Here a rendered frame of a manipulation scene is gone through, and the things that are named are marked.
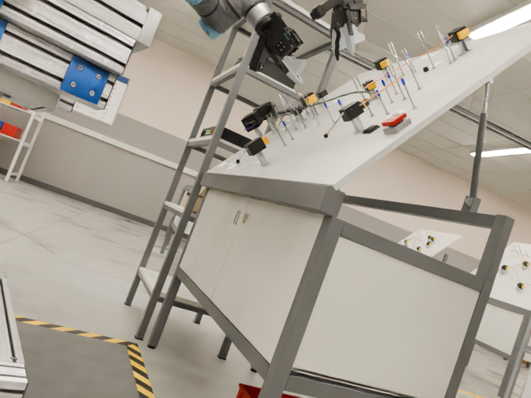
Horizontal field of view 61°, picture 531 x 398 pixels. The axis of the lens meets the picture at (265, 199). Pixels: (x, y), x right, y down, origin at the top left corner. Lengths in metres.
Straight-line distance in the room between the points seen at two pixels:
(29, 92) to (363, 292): 0.97
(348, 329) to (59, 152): 8.01
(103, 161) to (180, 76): 2.15
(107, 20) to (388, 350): 1.09
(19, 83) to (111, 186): 7.55
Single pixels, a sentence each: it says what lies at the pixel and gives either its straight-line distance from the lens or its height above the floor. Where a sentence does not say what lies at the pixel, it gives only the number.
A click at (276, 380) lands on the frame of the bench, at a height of 0.38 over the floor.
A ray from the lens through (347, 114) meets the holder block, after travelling 1.41.
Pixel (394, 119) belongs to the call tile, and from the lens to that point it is 1.27.
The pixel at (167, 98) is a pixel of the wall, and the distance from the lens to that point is 8.91.
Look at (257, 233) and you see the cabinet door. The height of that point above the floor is 0.69.
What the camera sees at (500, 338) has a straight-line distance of 5.29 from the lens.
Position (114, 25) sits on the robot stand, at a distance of 1.19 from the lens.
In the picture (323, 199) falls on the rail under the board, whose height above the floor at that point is 0.83.
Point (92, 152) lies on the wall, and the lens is 8.82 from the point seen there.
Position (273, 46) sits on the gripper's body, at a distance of 1.38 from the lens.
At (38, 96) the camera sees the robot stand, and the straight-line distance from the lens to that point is 1.27.
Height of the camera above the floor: 0.71
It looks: 4 degrees up
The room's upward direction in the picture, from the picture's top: 21 degrees clockwise
